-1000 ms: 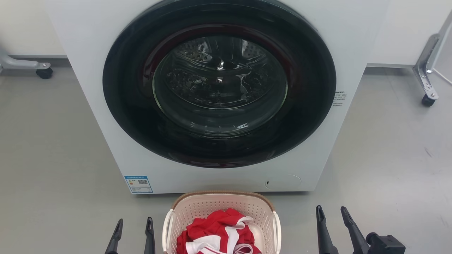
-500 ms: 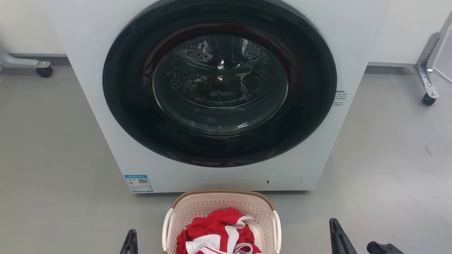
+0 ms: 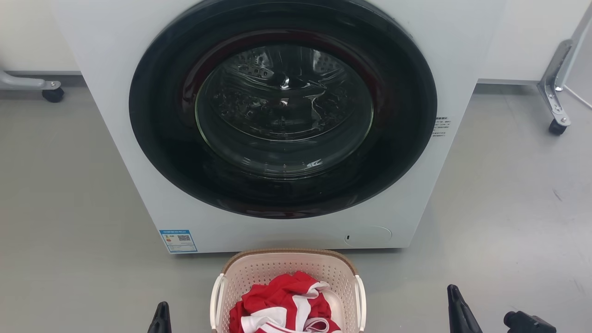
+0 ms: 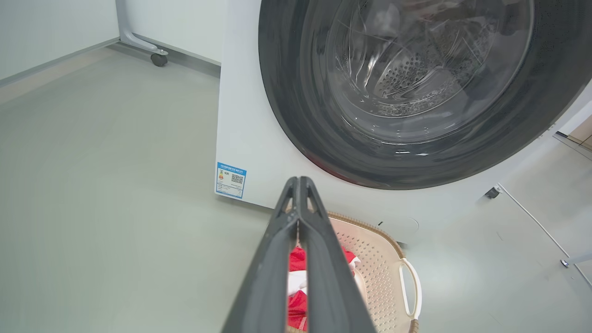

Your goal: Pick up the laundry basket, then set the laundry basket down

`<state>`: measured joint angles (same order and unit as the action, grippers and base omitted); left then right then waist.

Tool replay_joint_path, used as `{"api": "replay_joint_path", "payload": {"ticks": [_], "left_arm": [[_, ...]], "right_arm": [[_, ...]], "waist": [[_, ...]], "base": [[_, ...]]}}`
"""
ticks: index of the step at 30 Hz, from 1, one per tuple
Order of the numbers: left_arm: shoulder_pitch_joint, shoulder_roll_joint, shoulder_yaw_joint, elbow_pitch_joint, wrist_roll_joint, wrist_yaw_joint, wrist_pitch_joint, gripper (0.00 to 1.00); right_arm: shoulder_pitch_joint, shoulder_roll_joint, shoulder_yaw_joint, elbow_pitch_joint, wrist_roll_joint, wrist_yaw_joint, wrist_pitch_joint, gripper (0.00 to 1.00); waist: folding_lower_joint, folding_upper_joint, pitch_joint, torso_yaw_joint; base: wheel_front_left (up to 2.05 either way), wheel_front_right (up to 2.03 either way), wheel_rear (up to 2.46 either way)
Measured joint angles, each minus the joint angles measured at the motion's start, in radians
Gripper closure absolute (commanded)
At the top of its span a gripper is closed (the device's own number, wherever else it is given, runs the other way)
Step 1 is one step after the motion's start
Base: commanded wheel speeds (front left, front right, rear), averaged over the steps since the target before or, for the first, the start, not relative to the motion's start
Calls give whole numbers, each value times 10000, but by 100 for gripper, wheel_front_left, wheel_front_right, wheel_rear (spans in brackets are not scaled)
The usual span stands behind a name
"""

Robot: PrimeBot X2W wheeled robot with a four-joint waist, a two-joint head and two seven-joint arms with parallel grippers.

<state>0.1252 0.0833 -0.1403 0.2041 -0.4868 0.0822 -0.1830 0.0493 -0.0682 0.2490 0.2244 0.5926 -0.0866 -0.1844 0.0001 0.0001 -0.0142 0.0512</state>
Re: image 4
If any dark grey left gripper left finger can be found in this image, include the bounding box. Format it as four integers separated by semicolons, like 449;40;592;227
222;177;301;333

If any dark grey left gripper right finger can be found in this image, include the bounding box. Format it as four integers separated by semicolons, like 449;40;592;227
300;176;376;333

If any beige perforated laundry basket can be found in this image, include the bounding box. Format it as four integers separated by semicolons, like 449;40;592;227
284;211;422;333

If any red and white garment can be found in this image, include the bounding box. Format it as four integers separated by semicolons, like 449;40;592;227
288;245;362;332

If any round white filter cover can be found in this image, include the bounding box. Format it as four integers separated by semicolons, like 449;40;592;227
377;216;420;237

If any blue energy label sticker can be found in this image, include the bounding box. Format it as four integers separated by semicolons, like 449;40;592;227
215;162;247;199

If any white front-load washing machine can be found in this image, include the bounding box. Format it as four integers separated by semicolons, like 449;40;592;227
214;0;592;247

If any round dark glass washer door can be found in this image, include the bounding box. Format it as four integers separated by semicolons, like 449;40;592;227
258;0;592;191

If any grey partition foot with caster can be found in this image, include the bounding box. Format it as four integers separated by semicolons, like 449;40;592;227
115;0;169;68

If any white frame bar with caster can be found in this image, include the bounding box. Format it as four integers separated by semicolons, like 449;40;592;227
484;183;592;288

